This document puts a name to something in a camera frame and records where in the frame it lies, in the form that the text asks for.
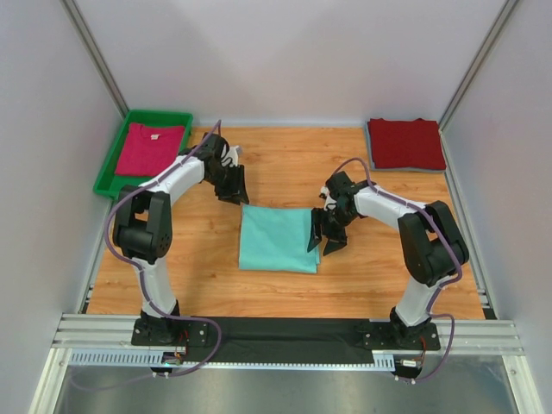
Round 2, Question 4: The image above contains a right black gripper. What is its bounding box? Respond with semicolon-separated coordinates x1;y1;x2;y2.
307;207;357;257

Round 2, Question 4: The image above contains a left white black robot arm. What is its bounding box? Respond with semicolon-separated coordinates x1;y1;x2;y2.
109;133;249;346

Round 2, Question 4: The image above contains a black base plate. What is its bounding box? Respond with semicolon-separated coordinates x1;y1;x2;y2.
131;315;441;363

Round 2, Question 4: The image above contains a teal t shirt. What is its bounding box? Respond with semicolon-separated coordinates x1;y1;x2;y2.
238;205;320;274

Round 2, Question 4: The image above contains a slotted grey cable duct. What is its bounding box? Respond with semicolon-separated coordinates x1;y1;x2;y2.
67;348;395;373

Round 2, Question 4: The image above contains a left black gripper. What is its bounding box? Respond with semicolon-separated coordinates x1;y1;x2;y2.
205;164;249;206

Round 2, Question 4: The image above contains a dark red folded t shirt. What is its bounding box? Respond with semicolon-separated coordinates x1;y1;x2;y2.
367;117;447;171

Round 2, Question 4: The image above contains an aluminium frame rail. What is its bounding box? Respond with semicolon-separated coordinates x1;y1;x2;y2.
51;314;524;356

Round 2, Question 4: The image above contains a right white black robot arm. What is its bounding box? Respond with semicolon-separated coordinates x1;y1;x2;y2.
307;171;469;348

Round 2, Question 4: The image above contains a green plastic tray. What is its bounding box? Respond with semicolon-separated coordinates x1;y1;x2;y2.
93;110;193;199

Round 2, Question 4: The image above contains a pink folded t shirt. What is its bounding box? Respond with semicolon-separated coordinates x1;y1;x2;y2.
115;122;185;177

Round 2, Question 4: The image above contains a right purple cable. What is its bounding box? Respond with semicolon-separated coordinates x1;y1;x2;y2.
325;157;465;385

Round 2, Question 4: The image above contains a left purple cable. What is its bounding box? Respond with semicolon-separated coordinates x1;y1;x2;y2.
68;119;223;394

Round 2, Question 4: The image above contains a purple cable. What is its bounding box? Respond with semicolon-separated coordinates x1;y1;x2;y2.
68;119;223;394
325;157;465;385

